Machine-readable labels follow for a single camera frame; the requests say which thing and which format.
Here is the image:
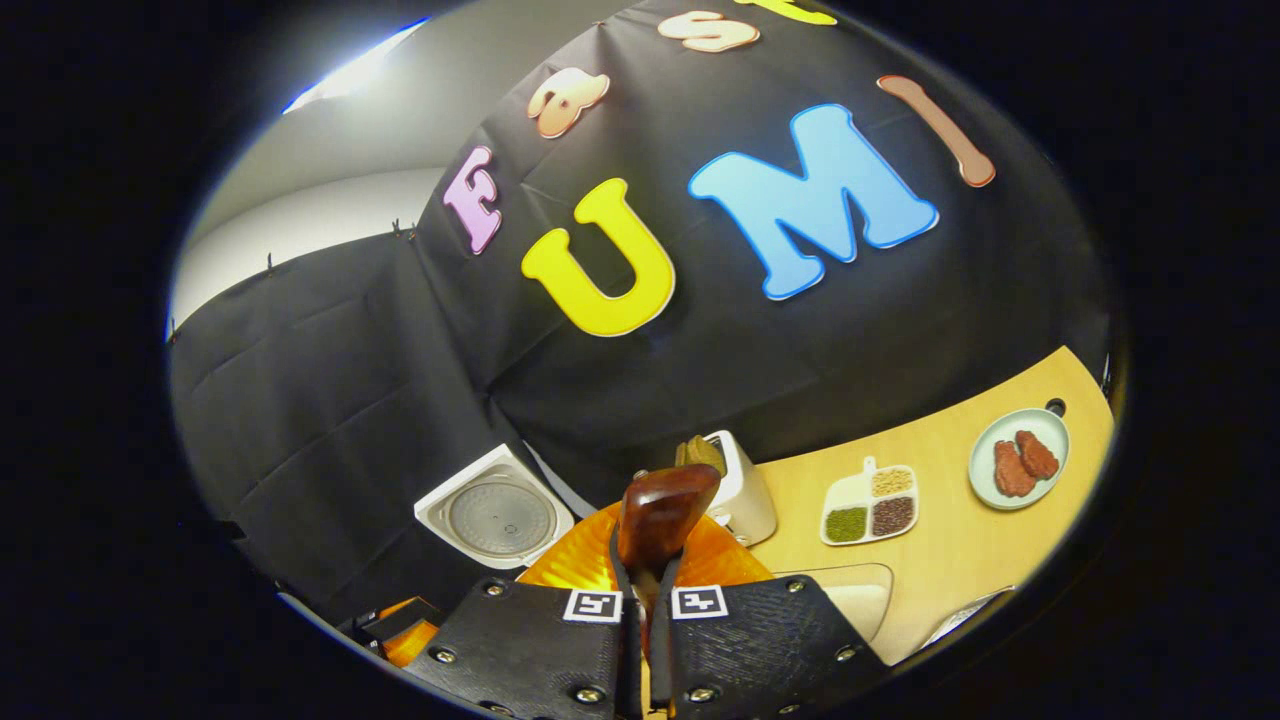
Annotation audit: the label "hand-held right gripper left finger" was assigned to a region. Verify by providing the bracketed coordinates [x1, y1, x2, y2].
[405, 500, 641, 720]

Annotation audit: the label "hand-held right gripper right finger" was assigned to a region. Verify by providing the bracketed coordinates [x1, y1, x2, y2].
[648, 508, 886, 720]

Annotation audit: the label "clear container of rice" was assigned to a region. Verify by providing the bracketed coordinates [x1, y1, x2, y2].
[775, 563, 894, 644]

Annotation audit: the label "white rice cooker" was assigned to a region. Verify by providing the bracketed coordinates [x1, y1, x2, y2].
[414, 443, 577, 571]

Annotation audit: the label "brown wooden spoon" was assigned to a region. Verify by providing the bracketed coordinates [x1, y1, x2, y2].
[615, 463, 723, 641]

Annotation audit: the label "white toaster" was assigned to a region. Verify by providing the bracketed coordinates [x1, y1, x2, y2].
[700, 430, 779, 547]

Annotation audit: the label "white divided dish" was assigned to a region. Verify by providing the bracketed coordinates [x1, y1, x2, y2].
[820, 457, 919, 547]

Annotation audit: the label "dark red beans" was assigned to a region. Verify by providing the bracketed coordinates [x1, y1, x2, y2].
[870, 497, 916, 538]

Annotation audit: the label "brown bread slice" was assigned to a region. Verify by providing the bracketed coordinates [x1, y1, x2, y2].
[675, 435, 728, 476]

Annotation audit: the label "black backdrop cloth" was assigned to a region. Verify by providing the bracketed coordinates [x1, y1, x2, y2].
[168, 0, 1113, 641]

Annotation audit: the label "pale green plate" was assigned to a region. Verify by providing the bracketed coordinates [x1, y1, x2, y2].
[968, 407, 1071, 512]

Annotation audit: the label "red meat slice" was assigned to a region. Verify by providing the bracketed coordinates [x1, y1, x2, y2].
[1015, 430, 1060, 481]
[994, 440, 1037, 499]

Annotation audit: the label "ceiling light panel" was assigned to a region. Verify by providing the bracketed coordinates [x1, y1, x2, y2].
[283, 18, 431, 116]

